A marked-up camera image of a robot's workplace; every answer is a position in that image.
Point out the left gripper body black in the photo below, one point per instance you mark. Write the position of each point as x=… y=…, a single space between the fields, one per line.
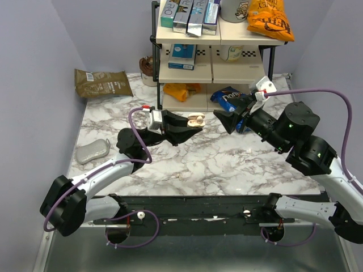
x=174 y=139

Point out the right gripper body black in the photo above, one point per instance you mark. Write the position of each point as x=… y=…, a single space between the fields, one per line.
x=240 y=114

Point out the beige earbud charging case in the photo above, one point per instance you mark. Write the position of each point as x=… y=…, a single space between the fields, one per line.
x=196 y=120

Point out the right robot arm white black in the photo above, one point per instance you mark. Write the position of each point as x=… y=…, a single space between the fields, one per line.
x=292 y=133

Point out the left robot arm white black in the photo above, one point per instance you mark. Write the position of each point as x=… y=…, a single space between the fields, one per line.
x=70 y=202

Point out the blue Doritos chip bag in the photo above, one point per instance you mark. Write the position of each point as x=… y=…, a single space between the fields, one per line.
x=221 y=98

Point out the small orange snack bag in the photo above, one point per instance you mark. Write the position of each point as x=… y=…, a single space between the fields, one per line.
x=181 y=91

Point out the white green cup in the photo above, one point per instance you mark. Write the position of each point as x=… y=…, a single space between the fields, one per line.
x=231 y=53

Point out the white cup brown contents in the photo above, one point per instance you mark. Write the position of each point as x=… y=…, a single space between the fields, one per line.
x=146 y=71

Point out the blue box middle shelf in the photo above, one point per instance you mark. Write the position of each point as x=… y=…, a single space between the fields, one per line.
x=182 y=56

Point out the brown coffee bag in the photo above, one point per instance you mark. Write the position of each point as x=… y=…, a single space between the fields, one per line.
x=91 y=85

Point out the blue white toothpaste box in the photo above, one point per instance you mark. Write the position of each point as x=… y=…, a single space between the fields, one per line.
x=209 y=25

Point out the silver toothpaste box left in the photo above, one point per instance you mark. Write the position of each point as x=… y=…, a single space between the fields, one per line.
x=182 y=15

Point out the teal toothpaste box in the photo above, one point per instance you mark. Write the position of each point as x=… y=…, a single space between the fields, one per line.
x=168 y=13

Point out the orange chip bag top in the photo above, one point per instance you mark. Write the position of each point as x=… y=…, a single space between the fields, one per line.
x=268 y=18

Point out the white mug with cartoon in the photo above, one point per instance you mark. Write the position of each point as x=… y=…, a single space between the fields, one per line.
x=234 y=11

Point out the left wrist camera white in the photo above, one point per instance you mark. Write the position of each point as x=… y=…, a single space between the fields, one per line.
x=155 y=121

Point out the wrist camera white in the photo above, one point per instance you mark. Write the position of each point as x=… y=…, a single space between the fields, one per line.
x=260 y=89
x=155 y=121

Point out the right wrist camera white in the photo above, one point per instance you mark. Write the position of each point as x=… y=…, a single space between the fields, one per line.
x=260 y=89

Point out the beige shelf rack black frame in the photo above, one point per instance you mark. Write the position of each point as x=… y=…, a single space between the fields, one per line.
x=211 y=71

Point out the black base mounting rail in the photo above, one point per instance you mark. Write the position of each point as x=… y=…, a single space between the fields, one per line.
x=174 y=215

